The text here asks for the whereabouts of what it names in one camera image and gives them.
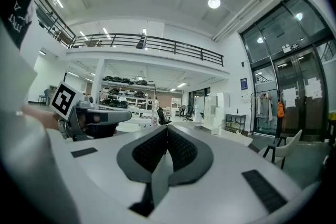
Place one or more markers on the ceiling strip light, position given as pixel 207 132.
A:
pixel 57 0

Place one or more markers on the pale shell chair black legs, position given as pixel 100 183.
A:
pixel 286 147

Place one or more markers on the round ceiling light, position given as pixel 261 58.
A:
pixel 214 2

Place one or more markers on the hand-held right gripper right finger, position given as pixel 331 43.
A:
pixel 223 173

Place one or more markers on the white cabinet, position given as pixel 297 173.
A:
pixel 223 99

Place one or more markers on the person's black shirt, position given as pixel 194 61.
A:
pixel 15 8

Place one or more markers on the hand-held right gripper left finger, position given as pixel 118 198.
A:
pixel 105 165

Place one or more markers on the white cubby shelf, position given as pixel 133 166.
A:
pixel 175 102

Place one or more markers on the black framed glass entrance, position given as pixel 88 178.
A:
pixel 302 73

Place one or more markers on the orange bag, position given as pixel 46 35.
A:
pixel 281 110

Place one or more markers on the blue wall poster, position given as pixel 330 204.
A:
pixel 244 86

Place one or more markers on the white shelving rack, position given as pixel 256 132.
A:
pixel 131 84

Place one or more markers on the black clothes rack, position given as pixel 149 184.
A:
pixel 265 107

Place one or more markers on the black metal shelf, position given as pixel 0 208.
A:
pixel 235 115

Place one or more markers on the black mezzanine railing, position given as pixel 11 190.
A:
pixel 183 45

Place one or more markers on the white ceiling pipes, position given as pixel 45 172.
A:
pixel 236 19

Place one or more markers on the white paper sheet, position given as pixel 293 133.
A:
pixel 290 97
pixel 313 89

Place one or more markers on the person's left forearm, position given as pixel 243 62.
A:
pixel 39 116

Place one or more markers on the black office chair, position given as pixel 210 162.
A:
pixel 162 115
pixel 188 112

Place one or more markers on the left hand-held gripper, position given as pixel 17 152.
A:
pixel 64 101

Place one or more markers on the grey side chair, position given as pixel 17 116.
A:
pixel 45 94

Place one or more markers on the group of black bundles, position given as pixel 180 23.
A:
pixel 113 78

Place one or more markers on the door sign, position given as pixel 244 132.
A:
pixel 291 48

